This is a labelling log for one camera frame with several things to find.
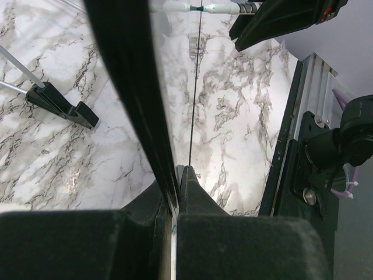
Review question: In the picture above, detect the white whiteboard black frame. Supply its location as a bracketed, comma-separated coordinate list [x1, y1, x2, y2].
[84, 1, 202, 213]

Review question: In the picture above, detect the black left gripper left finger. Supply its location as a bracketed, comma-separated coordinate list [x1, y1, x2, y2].
[1, 183, 171, 279]

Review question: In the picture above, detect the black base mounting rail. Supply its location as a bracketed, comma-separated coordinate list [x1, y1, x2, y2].
[259, 61, 321, 221]

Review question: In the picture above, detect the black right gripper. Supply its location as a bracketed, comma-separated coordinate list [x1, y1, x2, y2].
[229, 0, 348, 52]

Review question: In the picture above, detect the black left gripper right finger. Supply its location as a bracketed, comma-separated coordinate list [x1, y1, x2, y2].
[176, 166, 332, 279]

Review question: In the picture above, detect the whiteboard wire stand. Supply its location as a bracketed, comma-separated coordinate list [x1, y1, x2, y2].
[1, 47, 99, 129]

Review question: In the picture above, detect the aluminium extrusion frame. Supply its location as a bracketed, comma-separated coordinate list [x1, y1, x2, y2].
[290, 53, 357, 139]

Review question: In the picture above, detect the green whiteboard marker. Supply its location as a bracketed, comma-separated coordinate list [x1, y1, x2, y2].
[196, 2, 263, 15]

